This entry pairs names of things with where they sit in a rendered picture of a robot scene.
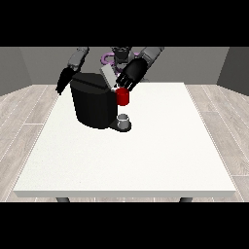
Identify pale grey machine lid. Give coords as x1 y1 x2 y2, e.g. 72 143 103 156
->
99 64 119 89

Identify red pod holder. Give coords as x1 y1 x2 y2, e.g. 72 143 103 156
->
115 87 130 107

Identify black coffee machine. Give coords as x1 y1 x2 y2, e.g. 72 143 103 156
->
69 72 132 132

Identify grey robot trunk purple rings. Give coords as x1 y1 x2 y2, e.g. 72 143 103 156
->
100 47 143 73

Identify small grey cup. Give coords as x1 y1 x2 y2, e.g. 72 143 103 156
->
117 113 131 130

